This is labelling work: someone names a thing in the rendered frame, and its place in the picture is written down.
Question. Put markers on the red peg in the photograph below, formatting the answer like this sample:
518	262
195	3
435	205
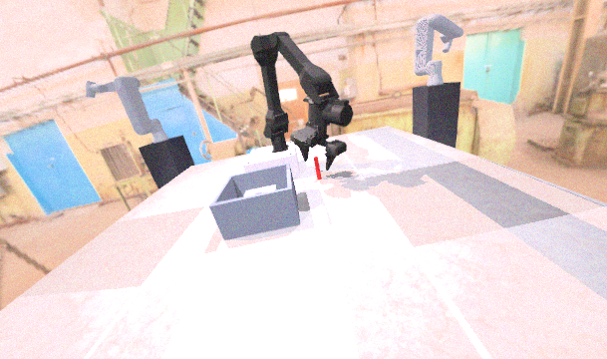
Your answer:
317	168

